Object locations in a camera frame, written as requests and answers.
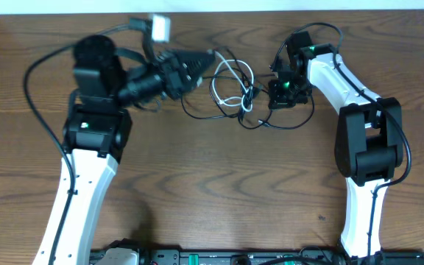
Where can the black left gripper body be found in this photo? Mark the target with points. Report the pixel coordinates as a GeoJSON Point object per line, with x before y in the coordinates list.
{"type": "Point", "coordinates": [173, 78]}

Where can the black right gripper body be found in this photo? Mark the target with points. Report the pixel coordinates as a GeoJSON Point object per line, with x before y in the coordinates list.
{"type": "Point", "coordinates": [288, 93]}

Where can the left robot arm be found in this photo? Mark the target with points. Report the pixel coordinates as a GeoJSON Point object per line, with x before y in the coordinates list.
{"type": "Point", "coordinates": [97, 128]}

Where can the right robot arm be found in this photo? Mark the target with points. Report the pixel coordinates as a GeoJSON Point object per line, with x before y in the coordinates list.
{"type": "Point", "coordinates": [369, 140]}

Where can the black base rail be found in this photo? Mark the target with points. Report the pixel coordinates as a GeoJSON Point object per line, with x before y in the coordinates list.
{"type": "Point", "coordinates": [126, 251]}

